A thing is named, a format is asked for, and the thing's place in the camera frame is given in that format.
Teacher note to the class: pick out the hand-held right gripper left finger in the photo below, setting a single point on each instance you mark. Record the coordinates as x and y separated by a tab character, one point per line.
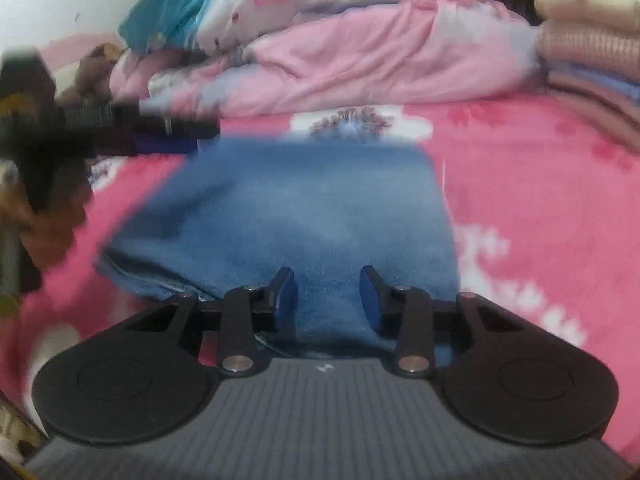
287	297

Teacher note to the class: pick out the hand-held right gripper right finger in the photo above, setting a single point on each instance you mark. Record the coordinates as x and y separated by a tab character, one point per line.
370	300

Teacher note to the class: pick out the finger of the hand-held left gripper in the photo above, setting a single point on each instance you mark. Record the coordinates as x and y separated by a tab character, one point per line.
170	127

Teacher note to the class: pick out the blue denim jeans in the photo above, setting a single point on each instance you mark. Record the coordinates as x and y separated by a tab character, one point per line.
300	220

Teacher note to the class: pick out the stack of folded clothes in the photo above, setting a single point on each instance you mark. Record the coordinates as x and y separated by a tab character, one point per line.
590	45

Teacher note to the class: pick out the person's left hand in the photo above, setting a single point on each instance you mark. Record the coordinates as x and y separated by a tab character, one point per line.
50	240

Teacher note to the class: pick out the white grey cloth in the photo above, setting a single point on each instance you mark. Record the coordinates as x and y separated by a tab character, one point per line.
165	80

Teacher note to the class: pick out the pink floral bed sheet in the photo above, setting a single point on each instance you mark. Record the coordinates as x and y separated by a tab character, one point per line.
540	200

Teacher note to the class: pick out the pink grey floral duvet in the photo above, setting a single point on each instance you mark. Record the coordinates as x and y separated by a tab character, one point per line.
375	60

